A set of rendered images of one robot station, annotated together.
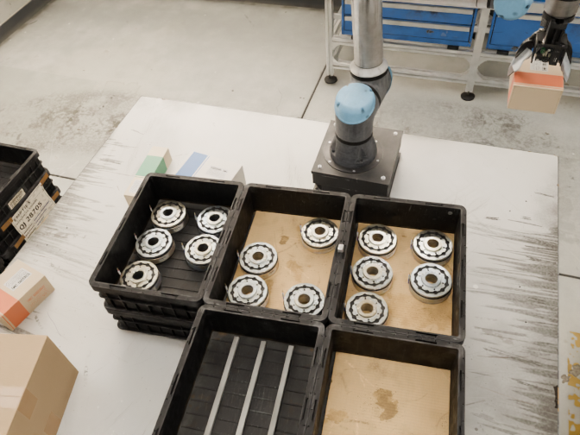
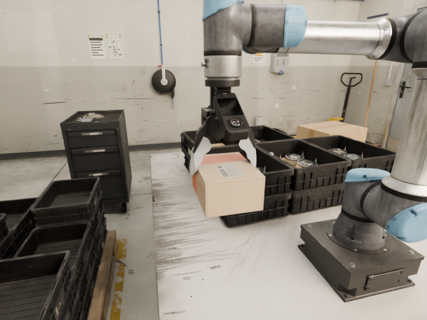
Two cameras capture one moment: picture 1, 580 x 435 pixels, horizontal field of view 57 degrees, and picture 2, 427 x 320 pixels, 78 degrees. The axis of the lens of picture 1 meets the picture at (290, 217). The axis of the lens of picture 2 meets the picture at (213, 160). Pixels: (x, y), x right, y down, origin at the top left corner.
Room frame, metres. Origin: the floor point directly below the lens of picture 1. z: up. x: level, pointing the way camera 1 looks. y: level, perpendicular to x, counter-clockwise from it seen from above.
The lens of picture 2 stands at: (1.58, -1.04, 1.33)
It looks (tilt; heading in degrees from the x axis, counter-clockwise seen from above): 20 degrees down; 143
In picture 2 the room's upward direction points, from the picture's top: straight up
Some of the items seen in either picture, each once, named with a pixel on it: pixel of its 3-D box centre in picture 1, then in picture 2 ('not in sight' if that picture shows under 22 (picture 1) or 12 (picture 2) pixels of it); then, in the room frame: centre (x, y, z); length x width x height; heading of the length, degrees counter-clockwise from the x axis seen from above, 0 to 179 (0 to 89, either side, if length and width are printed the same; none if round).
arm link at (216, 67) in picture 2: (564, 3); (221, 68); (1.14, -0.70, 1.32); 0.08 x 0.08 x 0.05
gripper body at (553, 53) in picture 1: (551, 35); (221, 108); (1.14, -0.69, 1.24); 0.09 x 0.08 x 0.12; 157
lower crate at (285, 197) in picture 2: not in sight; (240, 191); (0.75, -0.26, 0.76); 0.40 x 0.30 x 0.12; 163
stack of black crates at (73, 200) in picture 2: not in sight; (75, 221); (-0.14, -0.88, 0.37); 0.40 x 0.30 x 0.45; 157
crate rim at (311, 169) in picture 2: (281, 247); (297, 153); (0.83, 0.03, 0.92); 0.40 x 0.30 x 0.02; 163
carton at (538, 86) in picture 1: (535, 81); (223, 180); (1.16, -0.70, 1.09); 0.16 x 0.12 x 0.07; 157
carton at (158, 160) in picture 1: (148, 176); not in sight; (1.35, 0.47, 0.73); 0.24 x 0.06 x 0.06; 161
